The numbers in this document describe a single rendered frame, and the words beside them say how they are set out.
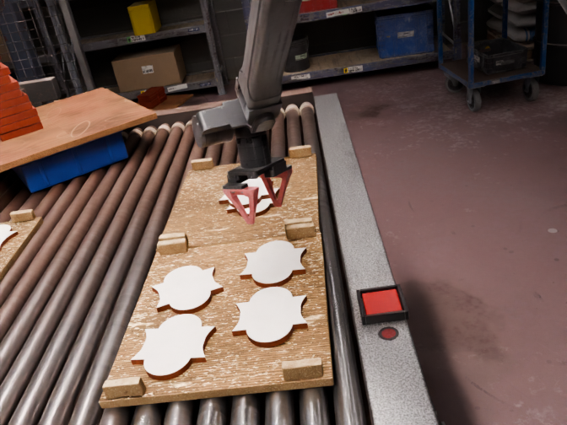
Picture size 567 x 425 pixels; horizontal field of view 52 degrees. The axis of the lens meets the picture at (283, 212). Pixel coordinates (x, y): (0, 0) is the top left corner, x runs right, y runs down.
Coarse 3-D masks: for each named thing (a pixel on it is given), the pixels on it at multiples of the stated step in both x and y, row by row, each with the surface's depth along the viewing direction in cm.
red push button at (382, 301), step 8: (368, 296) 98; (376, 296) 98; (384, 296) 98; (392, 296) 97; (368, 304) 97; (376, 304) 96; (384, 304) 96; (392, 304) 96; (400, 304) 95; (368, 312) 95; (376, 312) 94
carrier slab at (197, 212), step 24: (216, 168) 156; (312, 168) 146; (192, 192) 144; (216, 192) 142; (288, 192) 136; (312, 192) 134; (192, 216) 133; (216, 216) 131; (240, 216) 129; (264, 216) 128; (288, 216) 126; (312, 216) 124; (192, 240) 123; (216, 240) 122; (240, 240) 120
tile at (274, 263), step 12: (264, 252) 112; (276, 252) 112; (288, 252) 111; (300, 252) 110; (252, 264) 109; (264, 264) 109; (276, 264) 108; (288, 264) 107; (300, 264) 107; (240, 276) 107; (252, 276) 106; (264, 276) 105; (276, 276) 105; (288, 276) 104
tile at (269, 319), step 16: (272, 288) 102; (240, 304) 99; (256, 304) 98; (272, 304) 98; (288, 304) 97; (240, 320) 95; (256, 320) 94; (272, 320) 94; (288, 320) 93; (304, 320) 93; (256, 336) 91; (272, 336) 90; (288, 336) 91
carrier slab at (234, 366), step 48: (288, 240) 117; (144, 288) 110; (240, 288) 105; (288, 288) 103; (144, 336) 97; (240, 336) 93; (144, 384) 87; (192, 384) 86; (240, 384) 84; (288, 384) 83
